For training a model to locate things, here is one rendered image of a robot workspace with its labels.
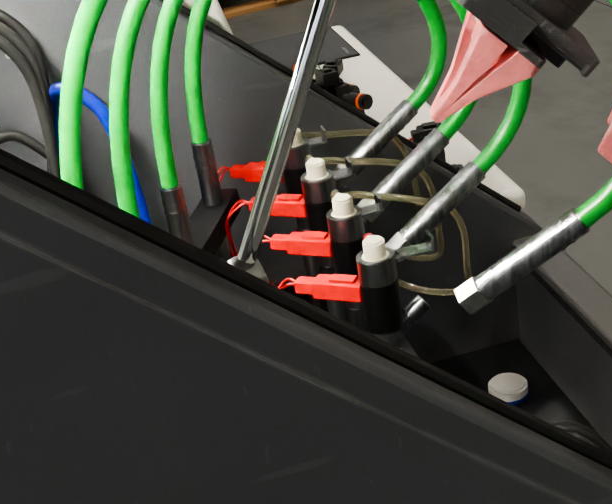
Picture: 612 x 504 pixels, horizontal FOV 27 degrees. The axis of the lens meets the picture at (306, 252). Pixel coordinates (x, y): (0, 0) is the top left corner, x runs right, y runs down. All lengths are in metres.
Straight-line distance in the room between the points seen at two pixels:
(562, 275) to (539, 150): 2.65
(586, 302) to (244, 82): 0.37
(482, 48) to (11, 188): 0.41
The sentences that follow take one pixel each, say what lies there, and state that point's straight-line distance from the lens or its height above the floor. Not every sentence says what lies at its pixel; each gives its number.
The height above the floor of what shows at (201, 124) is 1.18.
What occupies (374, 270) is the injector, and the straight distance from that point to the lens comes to 0.89.
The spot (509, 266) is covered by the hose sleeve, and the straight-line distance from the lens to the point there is 0.80.
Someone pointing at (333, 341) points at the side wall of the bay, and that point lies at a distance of 0.51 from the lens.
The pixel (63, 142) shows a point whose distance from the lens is 0.81.
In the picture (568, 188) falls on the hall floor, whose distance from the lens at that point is 3.61.
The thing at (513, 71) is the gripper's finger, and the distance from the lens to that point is 0.81.
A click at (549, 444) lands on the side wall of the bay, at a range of 0.58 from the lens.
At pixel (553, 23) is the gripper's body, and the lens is 0.81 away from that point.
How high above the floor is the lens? 1.55
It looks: 27 degrees down
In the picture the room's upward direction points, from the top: 10 degrees counter-clockwise
